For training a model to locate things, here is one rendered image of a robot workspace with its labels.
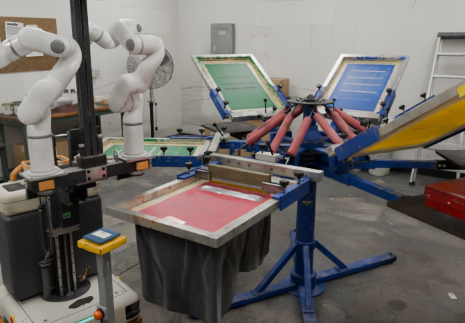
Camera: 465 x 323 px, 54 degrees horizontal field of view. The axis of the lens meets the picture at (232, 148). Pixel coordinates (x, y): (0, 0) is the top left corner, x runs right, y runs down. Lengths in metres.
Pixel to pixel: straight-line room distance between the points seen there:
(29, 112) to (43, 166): 0.25
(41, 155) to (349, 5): 4.98
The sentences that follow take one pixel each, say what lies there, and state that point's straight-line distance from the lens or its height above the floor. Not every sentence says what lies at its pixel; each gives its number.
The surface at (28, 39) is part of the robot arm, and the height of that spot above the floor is 1.69.
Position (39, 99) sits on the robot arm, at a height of 1.46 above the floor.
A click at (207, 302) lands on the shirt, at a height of 0.64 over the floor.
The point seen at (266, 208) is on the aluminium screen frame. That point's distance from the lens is 1.96.
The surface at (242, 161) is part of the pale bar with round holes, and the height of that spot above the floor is 1.03.
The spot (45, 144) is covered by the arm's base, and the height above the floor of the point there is 1.26.
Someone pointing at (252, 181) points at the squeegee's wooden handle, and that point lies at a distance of 2.23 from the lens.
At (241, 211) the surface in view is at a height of 0.95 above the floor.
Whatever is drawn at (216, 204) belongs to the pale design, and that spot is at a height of 0.96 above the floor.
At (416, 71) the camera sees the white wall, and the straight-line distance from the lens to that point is 6.10.
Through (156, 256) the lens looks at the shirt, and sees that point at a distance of 2.05.
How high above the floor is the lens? 1.69
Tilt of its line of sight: 14 degrees down
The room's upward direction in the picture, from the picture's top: straight up
